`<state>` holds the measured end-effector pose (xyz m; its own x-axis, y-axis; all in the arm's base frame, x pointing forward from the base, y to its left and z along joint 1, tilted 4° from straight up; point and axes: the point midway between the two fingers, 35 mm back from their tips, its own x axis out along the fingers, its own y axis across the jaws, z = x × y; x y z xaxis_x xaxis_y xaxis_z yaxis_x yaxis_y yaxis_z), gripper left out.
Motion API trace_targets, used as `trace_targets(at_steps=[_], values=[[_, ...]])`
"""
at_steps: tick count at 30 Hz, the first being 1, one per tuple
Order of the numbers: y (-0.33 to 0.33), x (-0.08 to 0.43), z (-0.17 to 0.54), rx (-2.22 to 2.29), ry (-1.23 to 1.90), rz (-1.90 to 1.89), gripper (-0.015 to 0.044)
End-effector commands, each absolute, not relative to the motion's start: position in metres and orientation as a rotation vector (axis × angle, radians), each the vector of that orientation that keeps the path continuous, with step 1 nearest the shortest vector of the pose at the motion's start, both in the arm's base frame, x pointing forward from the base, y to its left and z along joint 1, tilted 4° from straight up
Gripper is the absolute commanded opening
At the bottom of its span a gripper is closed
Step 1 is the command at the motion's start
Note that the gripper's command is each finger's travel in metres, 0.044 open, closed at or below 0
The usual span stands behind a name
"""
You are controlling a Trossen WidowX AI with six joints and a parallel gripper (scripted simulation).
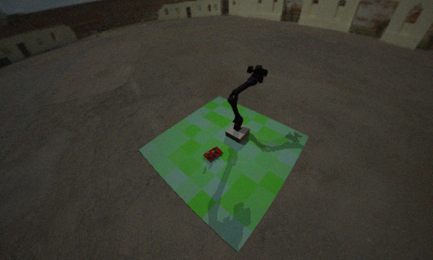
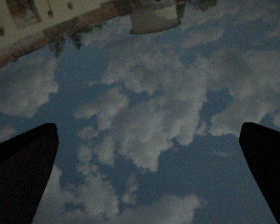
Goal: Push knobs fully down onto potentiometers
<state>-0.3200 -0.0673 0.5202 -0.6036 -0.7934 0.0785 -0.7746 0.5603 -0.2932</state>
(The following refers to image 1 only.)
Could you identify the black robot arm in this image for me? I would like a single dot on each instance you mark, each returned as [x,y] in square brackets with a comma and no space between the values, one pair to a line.
[254,79]

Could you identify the red circuit board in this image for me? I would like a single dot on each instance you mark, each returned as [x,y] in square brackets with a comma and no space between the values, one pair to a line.
[213,153]

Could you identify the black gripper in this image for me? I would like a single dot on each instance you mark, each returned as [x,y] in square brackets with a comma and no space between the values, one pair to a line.
[250,70]

